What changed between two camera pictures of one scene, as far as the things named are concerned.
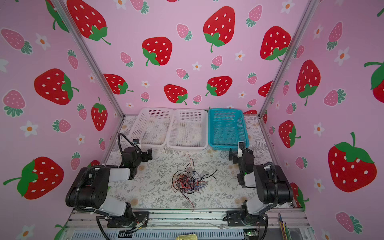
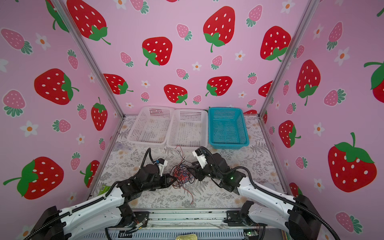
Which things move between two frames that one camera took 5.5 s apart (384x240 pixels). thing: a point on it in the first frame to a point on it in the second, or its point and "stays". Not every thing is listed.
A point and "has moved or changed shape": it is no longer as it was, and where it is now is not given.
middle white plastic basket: (188, 130) stays
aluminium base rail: (283, 224) stays
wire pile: (187, 182) has moved or changed shape
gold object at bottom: (189, 237) stays
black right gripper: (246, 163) to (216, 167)
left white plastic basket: (151, 127) stays
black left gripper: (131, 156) to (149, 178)
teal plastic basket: (227, 127) stays
